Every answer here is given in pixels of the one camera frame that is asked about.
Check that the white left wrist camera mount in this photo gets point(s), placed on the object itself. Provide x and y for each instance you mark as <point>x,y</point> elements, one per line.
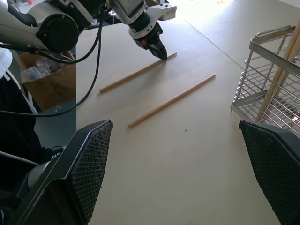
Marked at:
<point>164,12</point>

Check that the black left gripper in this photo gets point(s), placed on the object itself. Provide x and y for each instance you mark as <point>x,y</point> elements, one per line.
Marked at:
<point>150,41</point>

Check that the person in black trousers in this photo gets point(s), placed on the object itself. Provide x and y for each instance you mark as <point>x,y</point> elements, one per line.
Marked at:
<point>16,126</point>

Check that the clear plastic bags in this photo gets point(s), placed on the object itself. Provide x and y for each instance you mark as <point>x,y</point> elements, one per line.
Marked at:
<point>39,68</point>

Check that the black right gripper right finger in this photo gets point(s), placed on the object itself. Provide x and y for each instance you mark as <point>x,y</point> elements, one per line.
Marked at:
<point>276,164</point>

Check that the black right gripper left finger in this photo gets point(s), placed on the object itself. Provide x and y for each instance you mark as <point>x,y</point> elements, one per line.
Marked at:
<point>91,164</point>

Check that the silver robot body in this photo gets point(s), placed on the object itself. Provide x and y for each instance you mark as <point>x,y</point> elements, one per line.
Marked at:
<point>35,175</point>

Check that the brown cardboard box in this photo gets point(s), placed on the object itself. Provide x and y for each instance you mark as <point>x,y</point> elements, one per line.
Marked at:
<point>51,86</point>

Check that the wooden chopstick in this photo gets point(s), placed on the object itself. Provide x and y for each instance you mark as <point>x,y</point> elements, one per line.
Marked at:
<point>290,41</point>
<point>171,101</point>
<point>273,87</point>
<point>133,74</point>

